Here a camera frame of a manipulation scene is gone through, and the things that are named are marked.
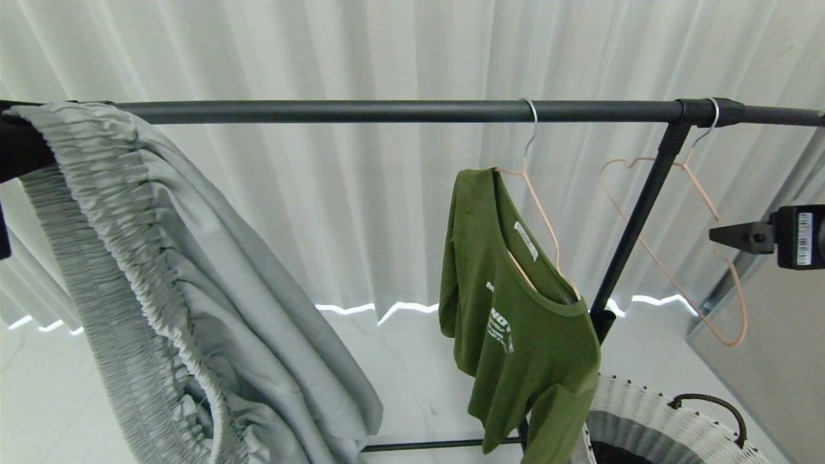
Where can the pale grey shorts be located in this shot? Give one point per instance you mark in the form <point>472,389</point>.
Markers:
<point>213,283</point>

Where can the green long-sleeved shirt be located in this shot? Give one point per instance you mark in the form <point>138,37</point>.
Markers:
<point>515,361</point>

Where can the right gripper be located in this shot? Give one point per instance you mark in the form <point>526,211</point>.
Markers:
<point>802,235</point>

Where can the pink clothes hanger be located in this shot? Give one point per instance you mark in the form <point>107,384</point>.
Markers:
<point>657,258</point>
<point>544,222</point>

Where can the white laundry basket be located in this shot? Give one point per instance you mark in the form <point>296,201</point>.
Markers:
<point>644,412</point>

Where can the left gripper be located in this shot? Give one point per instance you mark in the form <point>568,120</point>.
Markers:
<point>4,225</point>

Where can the black clothes rack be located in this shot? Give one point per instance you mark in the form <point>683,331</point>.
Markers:
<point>387,111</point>

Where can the white curtain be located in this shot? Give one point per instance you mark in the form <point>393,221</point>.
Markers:
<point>361,206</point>

